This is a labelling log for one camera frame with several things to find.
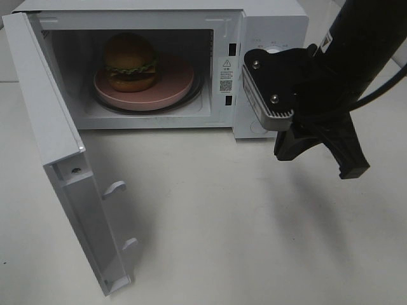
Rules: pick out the pink round plate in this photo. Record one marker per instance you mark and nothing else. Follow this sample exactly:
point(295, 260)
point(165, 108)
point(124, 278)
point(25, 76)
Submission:
point(175, 79)

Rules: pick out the upper white power knob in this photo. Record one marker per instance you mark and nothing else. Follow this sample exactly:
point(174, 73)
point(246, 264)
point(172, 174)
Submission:
point(273, 49)

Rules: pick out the glass microwave turntable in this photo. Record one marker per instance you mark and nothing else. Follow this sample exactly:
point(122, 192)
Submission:
point(193, 93)

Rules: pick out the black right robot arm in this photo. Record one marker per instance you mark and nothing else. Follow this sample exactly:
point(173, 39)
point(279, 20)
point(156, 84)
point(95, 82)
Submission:
point(368, 33)

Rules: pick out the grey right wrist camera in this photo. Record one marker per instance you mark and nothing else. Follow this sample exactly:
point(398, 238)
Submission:
point(272, 82)

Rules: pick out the white microwave door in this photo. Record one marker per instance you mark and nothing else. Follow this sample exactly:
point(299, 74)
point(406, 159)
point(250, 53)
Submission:
point(62, 151)

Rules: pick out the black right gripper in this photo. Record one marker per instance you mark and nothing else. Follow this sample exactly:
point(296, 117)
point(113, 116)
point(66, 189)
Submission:
point(320, 87)

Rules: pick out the white microwave oven body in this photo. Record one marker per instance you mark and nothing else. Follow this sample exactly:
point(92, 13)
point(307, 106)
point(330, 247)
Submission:
point(197, 31)

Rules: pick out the round white door button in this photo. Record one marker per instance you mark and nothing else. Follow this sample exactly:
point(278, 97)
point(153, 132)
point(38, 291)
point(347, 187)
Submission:
point(257, 129)

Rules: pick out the burger with lettuce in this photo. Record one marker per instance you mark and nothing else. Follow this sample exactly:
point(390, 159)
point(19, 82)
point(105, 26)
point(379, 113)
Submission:
point(130, 63)

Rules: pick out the white warning label sticker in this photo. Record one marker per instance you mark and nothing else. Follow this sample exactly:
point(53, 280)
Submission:
point(226, 72)

